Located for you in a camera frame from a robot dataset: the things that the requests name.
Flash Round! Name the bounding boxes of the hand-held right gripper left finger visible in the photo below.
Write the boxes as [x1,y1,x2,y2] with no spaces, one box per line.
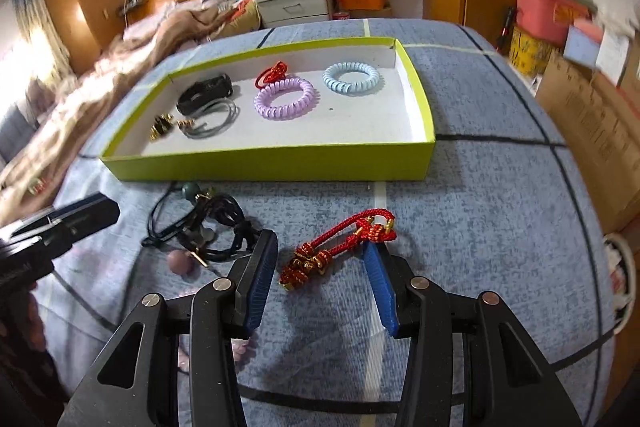
[56,228,279,427]

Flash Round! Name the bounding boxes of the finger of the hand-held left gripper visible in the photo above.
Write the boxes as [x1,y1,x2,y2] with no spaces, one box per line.
[37,193,122,242]
[9,204,60,237]

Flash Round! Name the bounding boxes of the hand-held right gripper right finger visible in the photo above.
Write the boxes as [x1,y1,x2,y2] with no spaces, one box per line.
[362,241,583,427]

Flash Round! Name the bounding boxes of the red cord bracelet gold beads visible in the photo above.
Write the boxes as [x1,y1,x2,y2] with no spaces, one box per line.
[278,210,397,292]

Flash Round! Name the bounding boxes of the black hair tie metal charm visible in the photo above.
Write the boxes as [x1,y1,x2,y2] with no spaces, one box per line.
[182,223,219,249]

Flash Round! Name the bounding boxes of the black hair tie pink bead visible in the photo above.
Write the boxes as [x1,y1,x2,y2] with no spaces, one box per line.
[167,194,260,279]

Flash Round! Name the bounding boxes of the black hair tie green bead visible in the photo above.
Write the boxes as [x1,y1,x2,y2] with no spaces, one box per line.
[141,181,213,249]

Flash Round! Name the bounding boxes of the grey hair tie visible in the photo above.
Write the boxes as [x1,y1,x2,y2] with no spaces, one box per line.
[179,101,240,142]

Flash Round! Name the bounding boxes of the green cardboard box tray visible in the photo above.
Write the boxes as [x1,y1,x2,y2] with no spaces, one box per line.
[100,37,437,182]

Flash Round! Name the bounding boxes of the purple spiral hair tie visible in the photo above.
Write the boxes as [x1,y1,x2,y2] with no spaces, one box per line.
[254,77,317,120]

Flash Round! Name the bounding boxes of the red knot charm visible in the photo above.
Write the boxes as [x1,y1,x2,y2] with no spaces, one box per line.
[256,61,290,88]

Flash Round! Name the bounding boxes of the blue spiral hair tie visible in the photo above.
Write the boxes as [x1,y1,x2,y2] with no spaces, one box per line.
[322,62,383,96]

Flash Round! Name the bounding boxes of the blue plaid bedsheet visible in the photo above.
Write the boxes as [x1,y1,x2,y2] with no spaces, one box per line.
[42,19,620,427]

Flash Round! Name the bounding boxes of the brown printed blanket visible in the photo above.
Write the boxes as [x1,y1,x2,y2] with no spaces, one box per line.
[0,0,251,220]

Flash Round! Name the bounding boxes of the window curtain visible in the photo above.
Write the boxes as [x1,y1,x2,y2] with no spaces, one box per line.
[10,0,72,118]

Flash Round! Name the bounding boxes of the yellow pillow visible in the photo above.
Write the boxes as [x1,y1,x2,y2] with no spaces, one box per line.
[220,0,262,38]

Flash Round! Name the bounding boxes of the large cardboard box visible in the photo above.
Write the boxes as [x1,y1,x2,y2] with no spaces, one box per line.
[535,49,640,234]

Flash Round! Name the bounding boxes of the yellow patterned box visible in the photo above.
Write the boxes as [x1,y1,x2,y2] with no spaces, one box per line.
[509,26,557,76]

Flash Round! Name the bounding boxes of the orange box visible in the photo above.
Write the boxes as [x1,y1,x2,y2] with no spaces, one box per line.
[336,0,389,12]

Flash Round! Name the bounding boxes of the pink plastic bin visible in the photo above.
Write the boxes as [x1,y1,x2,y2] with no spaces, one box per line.
[511,0,593,46]

